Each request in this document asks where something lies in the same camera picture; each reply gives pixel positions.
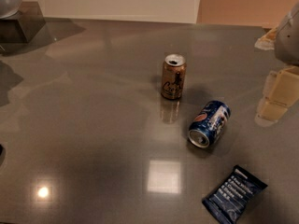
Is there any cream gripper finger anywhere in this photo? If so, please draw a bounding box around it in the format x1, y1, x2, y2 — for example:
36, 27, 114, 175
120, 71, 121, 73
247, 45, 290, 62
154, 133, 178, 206
255, 66, 299, 127
254, 27, 278, 50

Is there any blue pepsi can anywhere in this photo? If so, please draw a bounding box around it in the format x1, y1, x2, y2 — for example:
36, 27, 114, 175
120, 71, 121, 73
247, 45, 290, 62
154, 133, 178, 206
188, 101, 231, 148

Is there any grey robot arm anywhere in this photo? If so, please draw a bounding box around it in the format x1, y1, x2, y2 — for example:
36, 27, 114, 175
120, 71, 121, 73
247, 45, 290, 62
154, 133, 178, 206
255, 3, 299, 127

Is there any gold lacroix can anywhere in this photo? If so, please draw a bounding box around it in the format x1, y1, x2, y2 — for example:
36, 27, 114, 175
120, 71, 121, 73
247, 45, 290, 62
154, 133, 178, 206
161, 53, 187, 100

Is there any dark blue snack bar wrapper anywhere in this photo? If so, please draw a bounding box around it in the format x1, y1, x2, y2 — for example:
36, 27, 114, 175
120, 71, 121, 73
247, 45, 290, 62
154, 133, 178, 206
202, 165, 267, 224

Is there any dark wooden block stand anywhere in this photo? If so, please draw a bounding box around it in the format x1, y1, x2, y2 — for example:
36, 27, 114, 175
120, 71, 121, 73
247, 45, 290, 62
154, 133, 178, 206
0, 2, 46, 43

